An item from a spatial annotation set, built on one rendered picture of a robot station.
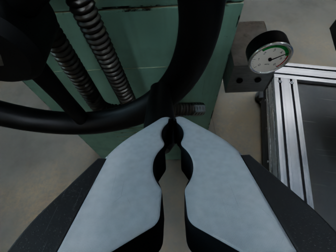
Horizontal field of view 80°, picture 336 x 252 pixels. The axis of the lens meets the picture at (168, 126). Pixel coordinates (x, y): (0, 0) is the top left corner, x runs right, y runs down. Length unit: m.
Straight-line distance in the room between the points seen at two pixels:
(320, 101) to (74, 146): 1.09
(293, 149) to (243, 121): 0.34
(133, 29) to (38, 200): 0.88
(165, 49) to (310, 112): 0.69
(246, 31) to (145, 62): 0.21
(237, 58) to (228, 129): 0.66
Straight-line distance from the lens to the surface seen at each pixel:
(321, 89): 1.04
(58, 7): 0.38
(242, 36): 0.45
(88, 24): 0.23
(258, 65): 0.36
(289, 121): 0.86
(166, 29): 0.37
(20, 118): 0.28
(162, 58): 0.41
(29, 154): 1.19
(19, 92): 1.45
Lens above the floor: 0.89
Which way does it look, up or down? 62 degrees down
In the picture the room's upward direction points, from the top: 6 degrees counter-clockwise
